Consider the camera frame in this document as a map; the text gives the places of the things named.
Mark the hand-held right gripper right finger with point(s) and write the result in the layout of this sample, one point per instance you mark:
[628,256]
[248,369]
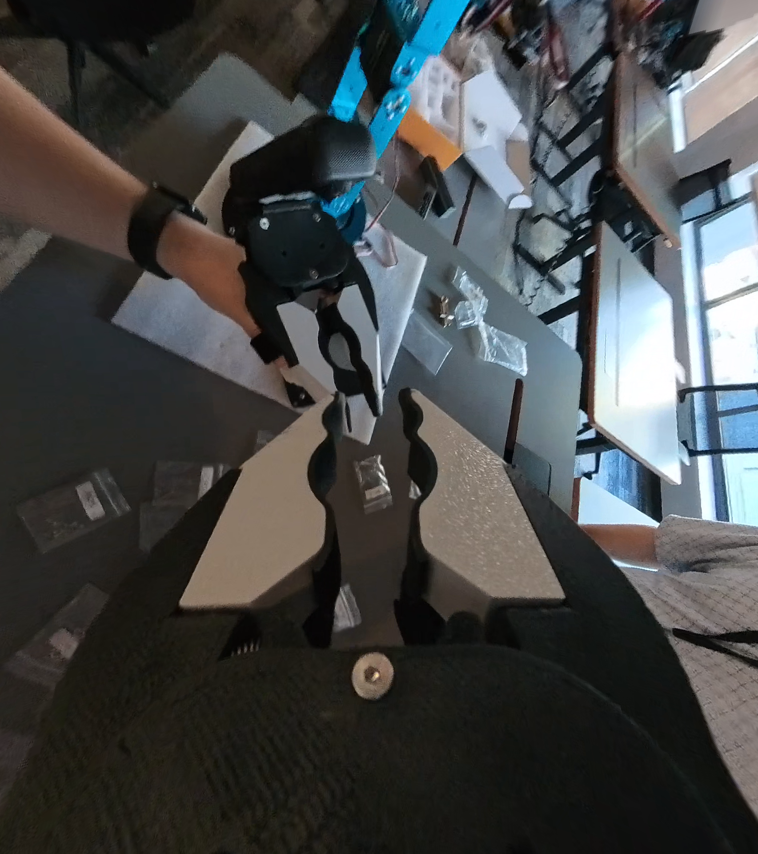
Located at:
[486,527]

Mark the dark grey desk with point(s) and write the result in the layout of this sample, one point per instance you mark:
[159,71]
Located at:
[32,400]

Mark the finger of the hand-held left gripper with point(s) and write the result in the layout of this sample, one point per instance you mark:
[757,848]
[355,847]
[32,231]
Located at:
[368,354]
[310,340]

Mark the black office chair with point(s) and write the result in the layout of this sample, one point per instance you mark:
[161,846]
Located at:
[742,416]

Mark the metal cross wrench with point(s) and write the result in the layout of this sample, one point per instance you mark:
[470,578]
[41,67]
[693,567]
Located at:
[447,314]

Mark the person's left hand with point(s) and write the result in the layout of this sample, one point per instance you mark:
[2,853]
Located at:
[226,274]

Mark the person's left forearm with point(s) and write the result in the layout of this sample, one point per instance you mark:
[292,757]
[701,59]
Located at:
[46,147]

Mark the black wristwatch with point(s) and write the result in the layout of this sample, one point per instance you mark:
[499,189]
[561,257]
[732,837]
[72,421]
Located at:
[159,227]

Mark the labelled screw packet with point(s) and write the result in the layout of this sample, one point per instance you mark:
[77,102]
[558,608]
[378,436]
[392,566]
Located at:
[374,483]

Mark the scattered small clear zip bags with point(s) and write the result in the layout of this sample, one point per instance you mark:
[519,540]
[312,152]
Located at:
[72,501]

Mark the blue toy robot arm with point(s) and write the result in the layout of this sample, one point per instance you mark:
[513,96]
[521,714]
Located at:
[386,67]

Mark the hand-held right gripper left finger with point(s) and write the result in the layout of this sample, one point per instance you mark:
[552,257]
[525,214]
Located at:
[266,534]

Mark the light grey desk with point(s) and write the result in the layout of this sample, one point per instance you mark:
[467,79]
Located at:
[635,347]

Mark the wooden desk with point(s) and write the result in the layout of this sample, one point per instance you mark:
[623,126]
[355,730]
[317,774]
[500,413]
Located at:
[646,120]

